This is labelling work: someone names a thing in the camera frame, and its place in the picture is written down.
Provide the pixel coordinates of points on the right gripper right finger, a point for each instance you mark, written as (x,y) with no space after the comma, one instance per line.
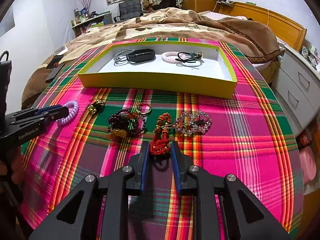
(185,172)

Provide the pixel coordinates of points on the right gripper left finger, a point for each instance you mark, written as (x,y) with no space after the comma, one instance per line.
(136,185)

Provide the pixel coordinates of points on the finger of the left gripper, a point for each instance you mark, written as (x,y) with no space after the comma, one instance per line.
(47,109)
(54,115)

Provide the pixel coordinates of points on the black wristband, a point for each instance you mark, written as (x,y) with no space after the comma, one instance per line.
(141,55)

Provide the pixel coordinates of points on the black remote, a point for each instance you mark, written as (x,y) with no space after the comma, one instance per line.
(54,73)

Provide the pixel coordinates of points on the black phone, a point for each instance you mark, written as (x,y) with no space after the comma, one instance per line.
(54,62)

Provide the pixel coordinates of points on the white paper card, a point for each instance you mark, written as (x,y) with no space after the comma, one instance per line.
(60,51)

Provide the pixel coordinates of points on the pink green plaid cloth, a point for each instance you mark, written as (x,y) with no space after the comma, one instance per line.
(250,137)

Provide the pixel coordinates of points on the white shelf desk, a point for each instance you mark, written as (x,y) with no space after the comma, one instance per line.
(97,21)

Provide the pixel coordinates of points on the yellow shallow cardboard box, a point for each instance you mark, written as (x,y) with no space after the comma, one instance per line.
(213,75)

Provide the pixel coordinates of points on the red cola bottle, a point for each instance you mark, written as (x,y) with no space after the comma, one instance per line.
(305,138)

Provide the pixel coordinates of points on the pink plastic stool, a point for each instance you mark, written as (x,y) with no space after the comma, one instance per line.
(308,164)

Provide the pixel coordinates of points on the black office chair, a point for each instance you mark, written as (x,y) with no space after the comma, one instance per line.
(129,9)

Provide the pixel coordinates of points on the brown patterned blanket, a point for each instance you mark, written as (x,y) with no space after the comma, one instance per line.
(255,40)

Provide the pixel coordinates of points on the white drawer nightstand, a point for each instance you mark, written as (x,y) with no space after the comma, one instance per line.
(296,87)

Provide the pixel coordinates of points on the brown teddy bear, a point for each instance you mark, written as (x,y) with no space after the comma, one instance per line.
(147,6)

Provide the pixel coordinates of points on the wooden headboard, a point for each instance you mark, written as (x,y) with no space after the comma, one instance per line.
(283,27)

